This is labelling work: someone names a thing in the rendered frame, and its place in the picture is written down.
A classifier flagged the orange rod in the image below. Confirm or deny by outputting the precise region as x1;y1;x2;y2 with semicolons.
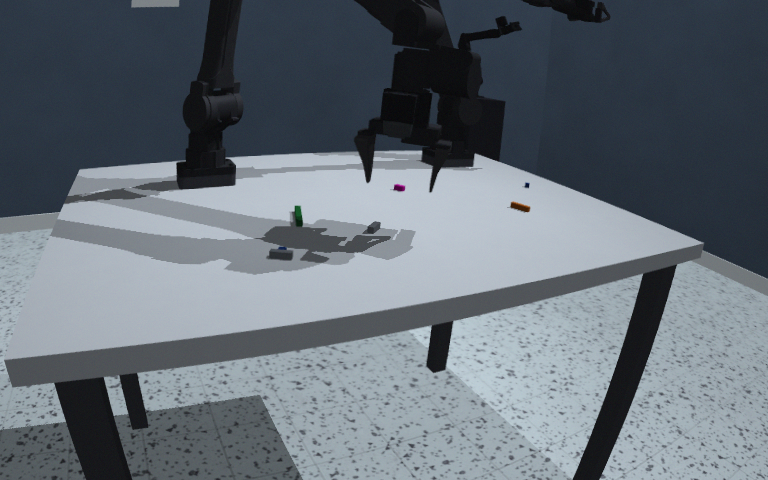
510;202;530;212

